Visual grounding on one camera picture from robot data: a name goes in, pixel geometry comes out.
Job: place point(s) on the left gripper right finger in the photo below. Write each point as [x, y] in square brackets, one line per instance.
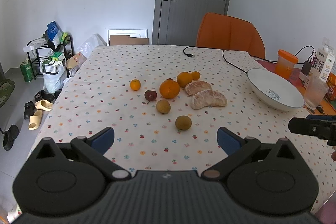
[266, 178]

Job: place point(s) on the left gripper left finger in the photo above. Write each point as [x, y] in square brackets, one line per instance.
[66, 178]

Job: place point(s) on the peeled pomelo segment front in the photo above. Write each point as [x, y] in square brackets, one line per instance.
[208, 98]

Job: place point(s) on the peeled pomelo segment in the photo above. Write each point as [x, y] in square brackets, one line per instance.
[208, 98]
[197, 86]

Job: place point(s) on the brown-green round fruit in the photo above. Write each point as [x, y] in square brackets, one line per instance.
[163, 107]
[183, 123]

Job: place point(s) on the peeled pomelo segment back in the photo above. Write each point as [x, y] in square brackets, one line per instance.
[197, 86]

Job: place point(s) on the small mandarin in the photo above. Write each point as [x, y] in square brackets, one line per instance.
[195, 75]
[135, 85]

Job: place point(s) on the dark red plum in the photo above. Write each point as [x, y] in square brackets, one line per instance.
[150, 95]

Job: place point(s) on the medium orange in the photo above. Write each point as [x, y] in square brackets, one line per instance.
[184, 79]

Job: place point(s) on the large orange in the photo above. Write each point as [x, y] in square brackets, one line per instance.
[169, 89]

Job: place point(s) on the person's right hand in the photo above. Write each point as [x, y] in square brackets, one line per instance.
[333, 156]

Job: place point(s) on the ribbed clear glass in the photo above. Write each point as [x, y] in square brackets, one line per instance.
[315, 92]

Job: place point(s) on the white ceramic bowl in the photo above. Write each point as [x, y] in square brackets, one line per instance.
[274, 91]

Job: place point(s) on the black power adapter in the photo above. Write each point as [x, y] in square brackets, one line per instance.
[306, 68]

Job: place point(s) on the beige slipper near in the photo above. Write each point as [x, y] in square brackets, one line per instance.
[35, 120]

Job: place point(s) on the beige slipper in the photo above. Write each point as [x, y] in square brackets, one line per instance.
[35, 120]
[44, 105]

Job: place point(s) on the white milk carton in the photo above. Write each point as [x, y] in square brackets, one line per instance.
[323, 62]

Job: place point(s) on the black shoe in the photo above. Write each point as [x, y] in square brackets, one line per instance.
[9, 137]

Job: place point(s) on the beige slipper far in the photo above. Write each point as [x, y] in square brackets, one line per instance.
[44, 105]

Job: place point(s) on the orange lidded cup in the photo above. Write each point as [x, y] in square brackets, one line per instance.
[285, 64]

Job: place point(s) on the white plastic bag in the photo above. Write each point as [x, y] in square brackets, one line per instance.
[54, 73]

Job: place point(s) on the green carton box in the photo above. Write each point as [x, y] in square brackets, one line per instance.
[27, 71]

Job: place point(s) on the black metal shelf rack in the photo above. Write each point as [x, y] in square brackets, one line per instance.
[36, 52]

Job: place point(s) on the floral white tablecloth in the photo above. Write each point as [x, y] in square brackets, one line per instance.
[145, 134]

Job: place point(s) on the clear plastic bag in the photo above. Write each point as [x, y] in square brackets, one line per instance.
[87, 47]

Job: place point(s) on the orange chair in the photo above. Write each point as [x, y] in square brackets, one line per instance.
[229, 33]

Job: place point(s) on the blue white bag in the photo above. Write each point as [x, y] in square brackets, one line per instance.
[54, 34]

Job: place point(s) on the cardboard sheet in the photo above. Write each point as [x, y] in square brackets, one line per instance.
[118, 40]

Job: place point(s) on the white framed board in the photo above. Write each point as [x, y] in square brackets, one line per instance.
[131, 32]

